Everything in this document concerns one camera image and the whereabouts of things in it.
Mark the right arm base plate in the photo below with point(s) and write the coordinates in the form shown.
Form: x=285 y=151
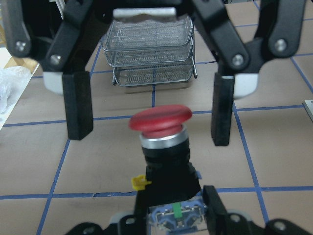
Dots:
x=308 y=105

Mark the clear plastic bag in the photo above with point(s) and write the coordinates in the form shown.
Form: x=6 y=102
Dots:
x=13 y=81

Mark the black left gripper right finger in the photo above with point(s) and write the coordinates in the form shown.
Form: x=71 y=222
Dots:
x=221 y=221

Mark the red emergency stop button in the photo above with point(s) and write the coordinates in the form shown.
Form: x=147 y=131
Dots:
x=170 y=180

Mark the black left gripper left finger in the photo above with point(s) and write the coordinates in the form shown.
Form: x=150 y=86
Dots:
x=135 y=223

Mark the wire mesh shelf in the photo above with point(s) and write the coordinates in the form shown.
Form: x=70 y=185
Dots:
x=150 y=52

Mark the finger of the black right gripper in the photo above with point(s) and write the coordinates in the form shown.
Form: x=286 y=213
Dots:
x=78 y=104
x=222 y=109

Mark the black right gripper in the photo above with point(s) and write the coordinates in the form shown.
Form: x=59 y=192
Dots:
x=34 y=29

